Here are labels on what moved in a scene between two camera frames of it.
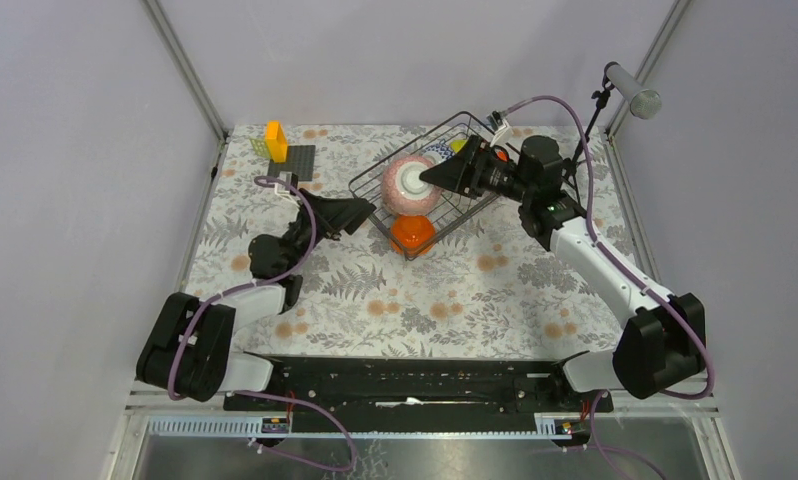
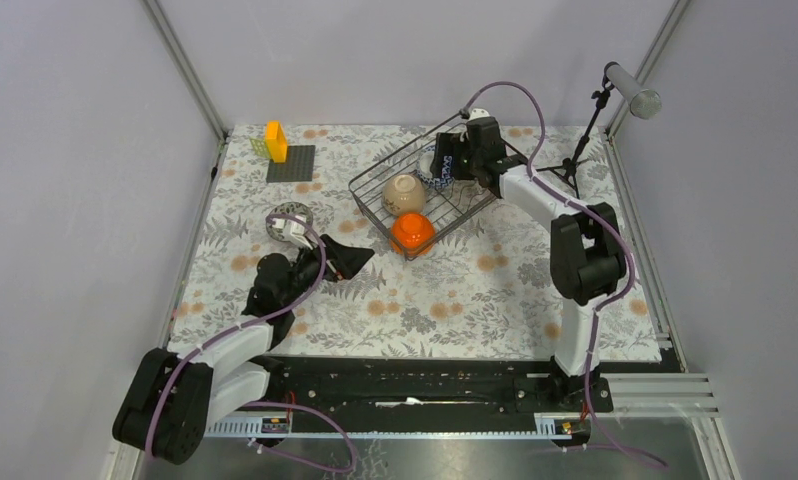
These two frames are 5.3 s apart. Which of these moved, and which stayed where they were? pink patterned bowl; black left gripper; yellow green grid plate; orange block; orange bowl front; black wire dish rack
Moved: black left gripper; pink patterned bowl
Stayed: yellow green grid plate; orange block; orange bowl front; black wire dish rack
